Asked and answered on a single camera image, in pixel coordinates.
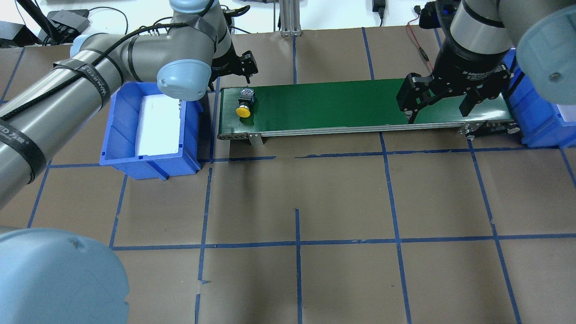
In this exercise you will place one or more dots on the green conveyor belt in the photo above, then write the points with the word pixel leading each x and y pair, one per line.
pixel 350 107

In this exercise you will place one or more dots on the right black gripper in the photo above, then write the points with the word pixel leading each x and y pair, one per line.
pixel 463 66

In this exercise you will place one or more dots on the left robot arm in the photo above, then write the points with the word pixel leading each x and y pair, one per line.
pixel 52 276

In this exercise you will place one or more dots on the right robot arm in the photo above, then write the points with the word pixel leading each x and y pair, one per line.
pixel 478 35

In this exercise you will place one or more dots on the aluminium frame post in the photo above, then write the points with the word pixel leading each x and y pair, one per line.
pixel 290 18

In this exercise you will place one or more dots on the left blue plastic bin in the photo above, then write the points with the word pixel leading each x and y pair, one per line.
pixel 118 149

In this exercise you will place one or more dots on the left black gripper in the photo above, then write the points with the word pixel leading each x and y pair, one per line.
pixel 223 59

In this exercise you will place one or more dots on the blue plastic bin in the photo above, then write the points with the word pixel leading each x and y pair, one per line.
pixel 541 123
pixel 118 149

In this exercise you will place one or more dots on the white foam bin liner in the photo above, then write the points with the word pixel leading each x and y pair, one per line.
pixel 158 130

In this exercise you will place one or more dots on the yellow push button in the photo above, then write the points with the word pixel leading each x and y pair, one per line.
pixel 246 101

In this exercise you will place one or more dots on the right blue plastic bin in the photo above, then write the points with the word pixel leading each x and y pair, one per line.
pixel 541 123

